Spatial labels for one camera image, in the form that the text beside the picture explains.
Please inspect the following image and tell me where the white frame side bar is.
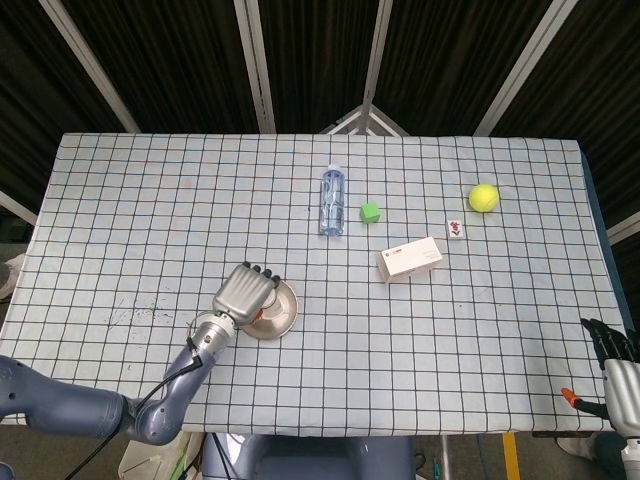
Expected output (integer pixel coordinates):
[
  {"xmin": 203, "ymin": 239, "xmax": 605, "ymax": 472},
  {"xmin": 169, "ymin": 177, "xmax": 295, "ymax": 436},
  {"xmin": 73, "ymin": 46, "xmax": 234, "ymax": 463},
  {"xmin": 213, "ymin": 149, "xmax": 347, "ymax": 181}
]
[
  {"xmin": 607, "ymin": 212, "xmax": 640, "ymax": 246},
  {"xmin": 0, "ymin": 189, "xmax": 39, "ymax": 226}
]

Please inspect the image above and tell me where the white sack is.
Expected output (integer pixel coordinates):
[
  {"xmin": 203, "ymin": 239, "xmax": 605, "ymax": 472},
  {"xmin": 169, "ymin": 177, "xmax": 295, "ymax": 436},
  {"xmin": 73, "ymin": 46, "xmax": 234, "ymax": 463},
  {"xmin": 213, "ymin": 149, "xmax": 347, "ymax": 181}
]
[{"xmin": 0, "ymin": 253, "xmax": 25, "ymax": 301}]

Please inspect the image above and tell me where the round steel plate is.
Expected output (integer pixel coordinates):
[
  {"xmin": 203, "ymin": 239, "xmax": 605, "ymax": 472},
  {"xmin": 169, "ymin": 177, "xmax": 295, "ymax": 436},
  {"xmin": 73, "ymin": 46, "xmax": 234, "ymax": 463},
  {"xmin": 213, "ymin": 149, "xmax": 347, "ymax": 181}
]
[{"xmin": 243, "ymin": 280, "xmax": 300, "ymax": 343}]

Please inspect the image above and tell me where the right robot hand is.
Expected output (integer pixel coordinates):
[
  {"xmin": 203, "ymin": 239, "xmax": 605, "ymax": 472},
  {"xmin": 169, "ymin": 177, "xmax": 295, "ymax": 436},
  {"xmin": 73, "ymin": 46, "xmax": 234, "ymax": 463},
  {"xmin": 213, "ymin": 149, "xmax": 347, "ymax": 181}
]
[{"xmin": 560, "ymin": 317, "xmax": 640, "ymax": 434}]

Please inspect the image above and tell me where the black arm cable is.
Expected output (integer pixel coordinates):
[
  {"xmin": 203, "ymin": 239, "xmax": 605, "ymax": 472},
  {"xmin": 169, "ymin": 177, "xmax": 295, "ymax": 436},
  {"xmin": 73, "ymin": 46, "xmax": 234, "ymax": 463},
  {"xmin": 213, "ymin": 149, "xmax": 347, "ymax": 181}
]
[{"xmin": 64, "ymin": 337, "xmax": 206, "ymax": 480}]

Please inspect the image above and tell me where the yellow tennis ball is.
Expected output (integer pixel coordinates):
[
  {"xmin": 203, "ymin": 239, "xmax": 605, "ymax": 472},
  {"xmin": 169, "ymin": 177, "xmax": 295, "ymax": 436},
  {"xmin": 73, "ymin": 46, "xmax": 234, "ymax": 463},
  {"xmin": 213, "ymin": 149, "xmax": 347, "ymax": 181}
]
[{"xmin": 468, "ymin": 182, "xmax": 501, "ymax": 214}]

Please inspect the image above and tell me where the white frame post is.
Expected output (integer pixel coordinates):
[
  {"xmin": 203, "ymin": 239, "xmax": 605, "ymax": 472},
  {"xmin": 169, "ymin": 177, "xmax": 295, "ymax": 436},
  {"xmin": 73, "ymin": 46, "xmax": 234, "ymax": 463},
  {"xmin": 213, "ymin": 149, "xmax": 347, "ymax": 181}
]
[
  {"xmin": 233, "ymin": 0, "xmax": 277, "ymax": 134},
  {"xmin": 360, "ymin": 0, "xmax": 396, "ymax": 109},
  {"xmin": 38, "ymin": 0, "xmax": 141, "ymax": 134},
  {"xmin": 473, "ymin": 0, "xmax": 577, "ymax": 136}
]

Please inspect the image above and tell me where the white triangular frame brace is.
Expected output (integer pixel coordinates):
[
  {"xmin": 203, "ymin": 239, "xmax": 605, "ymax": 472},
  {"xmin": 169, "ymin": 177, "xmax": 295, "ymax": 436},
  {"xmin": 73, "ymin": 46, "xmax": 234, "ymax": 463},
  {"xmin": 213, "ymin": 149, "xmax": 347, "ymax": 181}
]
[{"xmin": 319, "ymin": 103, "xmax": 410, "ymax": 136}]

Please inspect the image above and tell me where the white plastic bag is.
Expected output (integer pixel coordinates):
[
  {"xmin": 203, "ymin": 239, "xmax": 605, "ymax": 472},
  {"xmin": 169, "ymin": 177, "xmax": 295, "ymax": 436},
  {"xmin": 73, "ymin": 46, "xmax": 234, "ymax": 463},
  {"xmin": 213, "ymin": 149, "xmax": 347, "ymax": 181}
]
[{"xmin": 118, "ymin": 430, "xmax": 206, "ymax": 480}]

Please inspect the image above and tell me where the clear plastic water bottle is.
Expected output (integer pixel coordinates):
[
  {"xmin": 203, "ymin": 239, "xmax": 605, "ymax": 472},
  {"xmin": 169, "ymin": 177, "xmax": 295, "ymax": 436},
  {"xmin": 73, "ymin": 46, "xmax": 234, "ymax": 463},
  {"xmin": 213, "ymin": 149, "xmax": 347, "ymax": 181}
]
[{"xmin": 318, "ymin": 162, "xmax": 348, "ymax": 237}]

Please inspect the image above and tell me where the white carton box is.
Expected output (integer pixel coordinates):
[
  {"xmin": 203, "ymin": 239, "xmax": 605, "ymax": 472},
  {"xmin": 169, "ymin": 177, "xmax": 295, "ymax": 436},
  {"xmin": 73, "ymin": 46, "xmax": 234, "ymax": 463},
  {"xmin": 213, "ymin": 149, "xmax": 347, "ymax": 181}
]
[{"xmin": 376, "ymin": 236, "xmax": 445, "ymax": 285}]

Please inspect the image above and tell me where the light blue checkered tablecloth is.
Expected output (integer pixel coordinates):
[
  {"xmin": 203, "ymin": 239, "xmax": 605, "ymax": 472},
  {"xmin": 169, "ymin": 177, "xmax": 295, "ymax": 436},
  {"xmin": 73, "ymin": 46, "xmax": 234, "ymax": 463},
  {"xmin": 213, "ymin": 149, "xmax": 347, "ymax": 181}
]
[{"xmin": 0, "ymin": 132, "xmax": 634, "ymax": 435}]

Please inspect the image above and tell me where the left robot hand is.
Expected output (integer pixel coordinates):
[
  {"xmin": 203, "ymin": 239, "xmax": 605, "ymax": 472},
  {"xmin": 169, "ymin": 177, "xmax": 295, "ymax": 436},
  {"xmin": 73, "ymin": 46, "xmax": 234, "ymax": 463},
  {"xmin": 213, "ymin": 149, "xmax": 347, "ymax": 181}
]
[{"xmin": 212, "ymin": 259, "xmax": 281, "ymax": 332}]

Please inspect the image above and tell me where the grey robot torso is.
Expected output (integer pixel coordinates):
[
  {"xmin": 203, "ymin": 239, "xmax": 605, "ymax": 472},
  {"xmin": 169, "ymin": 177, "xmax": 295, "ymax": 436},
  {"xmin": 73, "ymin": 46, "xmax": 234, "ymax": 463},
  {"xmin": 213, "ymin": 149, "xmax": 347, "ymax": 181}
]
[{"xmin": 202, "ymin": 433, "xmax": 416, "ymax": 480}]

